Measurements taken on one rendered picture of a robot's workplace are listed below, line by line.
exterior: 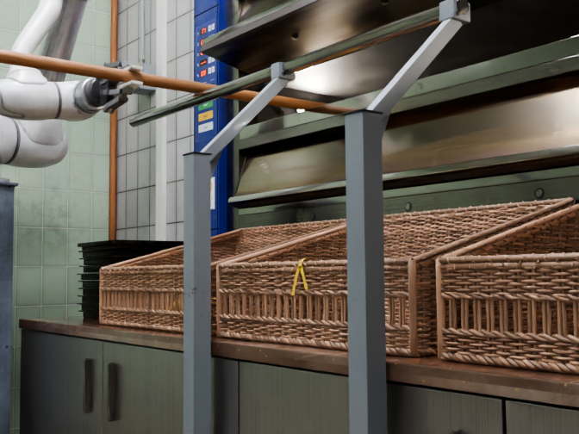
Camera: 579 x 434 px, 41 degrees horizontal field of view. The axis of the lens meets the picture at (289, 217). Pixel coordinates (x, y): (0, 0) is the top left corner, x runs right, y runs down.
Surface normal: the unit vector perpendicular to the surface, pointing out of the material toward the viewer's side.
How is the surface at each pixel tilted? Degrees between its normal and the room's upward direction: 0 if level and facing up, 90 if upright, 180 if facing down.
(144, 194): 90
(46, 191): 90
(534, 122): 70
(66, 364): 90
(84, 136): 90
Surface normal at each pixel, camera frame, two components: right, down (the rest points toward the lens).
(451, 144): -0.74, -0.38
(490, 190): -0.79, -0.04
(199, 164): 0.62, -0.07
